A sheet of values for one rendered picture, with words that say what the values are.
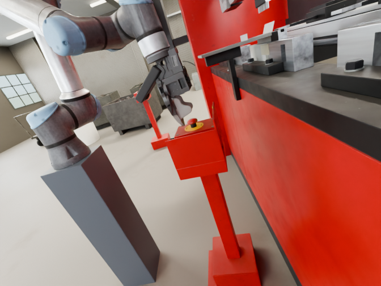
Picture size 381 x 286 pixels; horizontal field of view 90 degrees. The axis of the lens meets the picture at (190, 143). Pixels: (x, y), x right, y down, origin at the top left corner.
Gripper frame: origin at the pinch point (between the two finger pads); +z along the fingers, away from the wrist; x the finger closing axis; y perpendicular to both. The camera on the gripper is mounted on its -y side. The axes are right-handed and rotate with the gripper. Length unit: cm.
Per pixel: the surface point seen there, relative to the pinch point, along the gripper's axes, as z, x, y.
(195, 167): 14.0, -4.9, 0.2
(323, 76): -2.6, -12.0, 35.2
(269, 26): -15, 34, 39
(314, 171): 13.9, -19.6, 28.3
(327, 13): -11, 31, 58
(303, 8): -16, 102, 79
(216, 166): 15.8, -4.9, 6.4
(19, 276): 70, 10, -158
